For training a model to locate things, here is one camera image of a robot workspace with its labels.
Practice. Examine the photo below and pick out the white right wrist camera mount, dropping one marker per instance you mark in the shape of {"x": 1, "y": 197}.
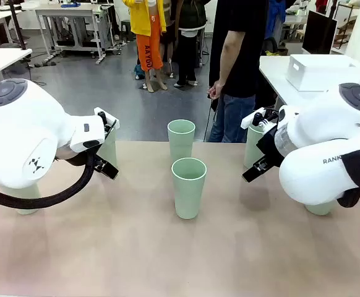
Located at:
{"x": 248, "y": 121}

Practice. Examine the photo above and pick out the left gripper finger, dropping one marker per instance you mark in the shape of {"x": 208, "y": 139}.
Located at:
{"x": 112, "y": 127}
{"x": 107, "y": 169}

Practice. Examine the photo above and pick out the bystander in dark clothes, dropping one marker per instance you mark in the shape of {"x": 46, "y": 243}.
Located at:
{"x": 187, "y": 46}

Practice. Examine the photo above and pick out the person in black t-shirt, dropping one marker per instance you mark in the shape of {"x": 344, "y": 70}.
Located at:
{"x": 245, "y": 46}

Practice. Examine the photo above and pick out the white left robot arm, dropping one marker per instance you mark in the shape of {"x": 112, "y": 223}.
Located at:
{"x": 19, "y": 130}

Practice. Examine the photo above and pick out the figure in yellow jacket orange shorts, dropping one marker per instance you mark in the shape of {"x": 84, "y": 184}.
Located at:
{"x": 146, "y": 46}

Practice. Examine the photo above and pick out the person right forearm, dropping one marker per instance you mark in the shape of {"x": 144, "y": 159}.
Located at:
{"x": 229, "y": 58}

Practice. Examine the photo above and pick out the light green plastic cup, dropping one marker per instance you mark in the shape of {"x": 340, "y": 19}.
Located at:
{"x": 251, "y": 148}
{"x": 110, "y": 148}
{"x": 181, "y": 145}
{"x": 187, "y": 195}
{"x": 22, "y": 191}
{"x": 319, "y": 209}

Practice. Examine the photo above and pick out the grey metal workbench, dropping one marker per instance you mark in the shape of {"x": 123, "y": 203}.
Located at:
{"x": 68, "y": 12}

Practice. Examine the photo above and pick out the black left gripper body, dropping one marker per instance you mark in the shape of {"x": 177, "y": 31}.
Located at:
{"x": 96, "y": 153}

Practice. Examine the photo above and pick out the green stool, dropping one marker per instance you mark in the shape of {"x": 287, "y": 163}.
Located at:
{"x": 126, "y": 28}

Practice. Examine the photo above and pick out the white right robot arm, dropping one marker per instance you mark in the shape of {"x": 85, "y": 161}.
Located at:
{"x": 322, "y": 139}

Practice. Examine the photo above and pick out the white plastic storage basket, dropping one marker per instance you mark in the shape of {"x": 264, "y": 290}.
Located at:
{"x": 319, "y": 77}

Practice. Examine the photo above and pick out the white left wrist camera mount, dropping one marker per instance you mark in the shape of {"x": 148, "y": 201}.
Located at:
{"x": 113, "y": 120}

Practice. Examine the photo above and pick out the person right hand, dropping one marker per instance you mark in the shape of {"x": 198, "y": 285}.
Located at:
{"x": 216, "y": 90}

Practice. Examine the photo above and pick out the black monitor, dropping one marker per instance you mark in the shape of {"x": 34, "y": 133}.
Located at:
{"x": 319, "y": 34}

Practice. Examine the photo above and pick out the wooden chair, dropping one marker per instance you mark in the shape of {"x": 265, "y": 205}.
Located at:
{"x": 345, "y": 29}

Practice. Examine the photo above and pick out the black office chair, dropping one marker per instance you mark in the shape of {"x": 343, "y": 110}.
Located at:
{"x": 269, "y": 46}

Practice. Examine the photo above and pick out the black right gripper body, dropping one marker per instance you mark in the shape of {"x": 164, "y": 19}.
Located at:
{"x": 269, "y": 145}

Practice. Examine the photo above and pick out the white side table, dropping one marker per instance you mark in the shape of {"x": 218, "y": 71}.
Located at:
{"x": 276, "y": 71}

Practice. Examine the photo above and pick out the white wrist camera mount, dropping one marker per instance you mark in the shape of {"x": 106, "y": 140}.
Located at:
{"x": 248, "y": 121}
{"x": 113, "y": 120}

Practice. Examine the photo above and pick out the white desk with grey leg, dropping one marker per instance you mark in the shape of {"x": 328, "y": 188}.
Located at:
{"x": 0, "y": 62}

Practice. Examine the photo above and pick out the black stand pole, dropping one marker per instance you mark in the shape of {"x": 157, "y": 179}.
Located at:
{"x": 16, "y": 28}

